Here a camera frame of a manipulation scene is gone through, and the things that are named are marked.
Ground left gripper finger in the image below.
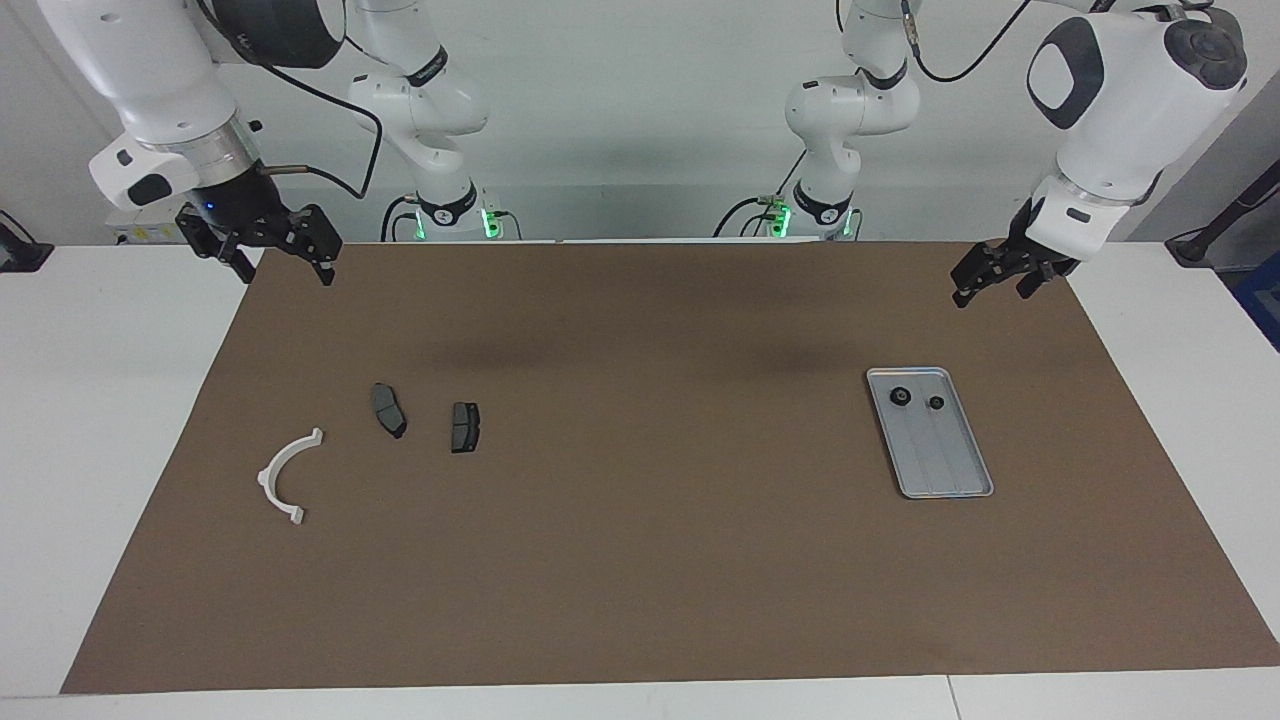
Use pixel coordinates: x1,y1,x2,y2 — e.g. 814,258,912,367
950,240,1013,308
1018,262,1081,298

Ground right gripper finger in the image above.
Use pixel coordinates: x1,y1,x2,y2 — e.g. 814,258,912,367
287,205,344,286
175,212,257,286

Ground silver metal tray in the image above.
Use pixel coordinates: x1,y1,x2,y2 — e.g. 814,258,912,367
866,367,995,500

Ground white socket box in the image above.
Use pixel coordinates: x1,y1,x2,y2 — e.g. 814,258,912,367
108,210,189,246

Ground long dark brake pad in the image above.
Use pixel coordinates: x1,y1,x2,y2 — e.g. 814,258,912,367
371,382,408,440

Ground blue box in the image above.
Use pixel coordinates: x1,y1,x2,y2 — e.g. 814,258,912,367
1232,250,1280,351

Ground brown table mat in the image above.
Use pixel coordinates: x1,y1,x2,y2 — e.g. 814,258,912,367
60,240,1280,695

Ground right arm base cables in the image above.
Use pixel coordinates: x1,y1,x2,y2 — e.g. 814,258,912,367
380,195,521,243

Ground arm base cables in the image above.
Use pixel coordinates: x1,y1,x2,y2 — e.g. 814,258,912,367
712,150,801,241
380,195,521,243

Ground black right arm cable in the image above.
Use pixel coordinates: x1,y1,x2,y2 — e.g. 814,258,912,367
262,60,386,201

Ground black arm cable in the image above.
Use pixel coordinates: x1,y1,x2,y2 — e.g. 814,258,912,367
262,60,386,201
900,0,1031,83

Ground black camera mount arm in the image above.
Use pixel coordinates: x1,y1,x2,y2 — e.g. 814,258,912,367
0,210,53,273
1165,160,1280,266

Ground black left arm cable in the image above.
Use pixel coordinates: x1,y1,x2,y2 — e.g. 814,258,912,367
900,0,1031,83

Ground white semicircular plastic bracket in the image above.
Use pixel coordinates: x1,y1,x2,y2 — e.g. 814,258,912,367
257,428,325,526

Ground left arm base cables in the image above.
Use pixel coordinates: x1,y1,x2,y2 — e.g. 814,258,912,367
712,150,801,241

